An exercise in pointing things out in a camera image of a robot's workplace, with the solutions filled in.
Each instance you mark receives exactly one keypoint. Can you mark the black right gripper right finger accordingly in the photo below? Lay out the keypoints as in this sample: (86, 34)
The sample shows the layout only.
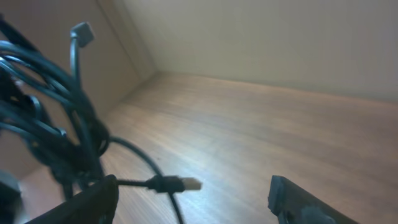
(291, 204)

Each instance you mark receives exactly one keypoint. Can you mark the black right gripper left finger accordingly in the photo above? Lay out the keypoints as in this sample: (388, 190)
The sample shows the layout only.
(95, 205)

